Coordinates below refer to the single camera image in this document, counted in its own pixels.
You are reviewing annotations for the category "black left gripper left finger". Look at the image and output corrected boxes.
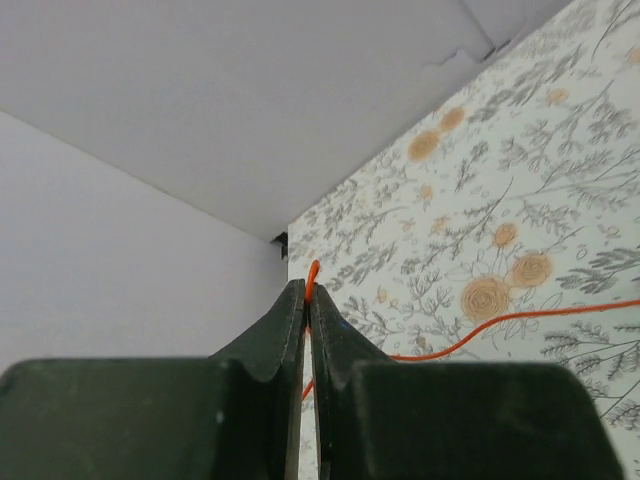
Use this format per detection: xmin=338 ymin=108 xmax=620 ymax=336
xmin=1 ymin=280 xmax=305 ymax=479

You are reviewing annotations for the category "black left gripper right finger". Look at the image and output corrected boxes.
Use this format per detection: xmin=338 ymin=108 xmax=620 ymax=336
xmin=308 ymin=286 xmax=624 ymax=480

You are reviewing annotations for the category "orange cable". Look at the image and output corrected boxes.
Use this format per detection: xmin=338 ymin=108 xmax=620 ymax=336
xmin=300 ymin=259 xmax=640 ymax=401

